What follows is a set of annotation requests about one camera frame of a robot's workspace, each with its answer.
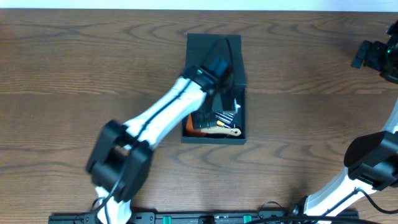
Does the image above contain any precision screwdriver set case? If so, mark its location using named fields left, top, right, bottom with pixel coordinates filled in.
left=216, top=113, right=234, bottom=124

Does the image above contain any orange scraper wooden handle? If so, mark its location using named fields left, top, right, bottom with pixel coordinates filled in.
left=185, top=115, right=242, bottom=137

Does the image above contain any dark green box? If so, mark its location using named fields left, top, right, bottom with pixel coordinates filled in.
left=181, top=34, right=247, bottom=145

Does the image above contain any black yellow screwdriver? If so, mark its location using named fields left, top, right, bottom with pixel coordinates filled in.
left=217, top=120, right=231, bottom=128

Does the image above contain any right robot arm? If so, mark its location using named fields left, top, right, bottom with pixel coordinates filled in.
left=292, top=23, right=397, bottom=223

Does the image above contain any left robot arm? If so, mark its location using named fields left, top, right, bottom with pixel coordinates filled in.
left=86, top=58, right=234, bottom=223

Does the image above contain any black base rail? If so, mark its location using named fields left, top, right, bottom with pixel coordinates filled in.
left=48, top=210, right=360, bottom=224

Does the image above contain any right black cable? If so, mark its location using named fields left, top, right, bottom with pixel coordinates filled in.
left=354, top=188, right=398, bottom=215

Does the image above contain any black cable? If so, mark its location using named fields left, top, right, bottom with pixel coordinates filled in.
left=354, top=188, right=398, bottom=215
left=91, top=37, right=234, bottom=224

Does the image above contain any left black cable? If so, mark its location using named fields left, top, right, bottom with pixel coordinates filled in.
left=91, top=37, right=234, bottom=224

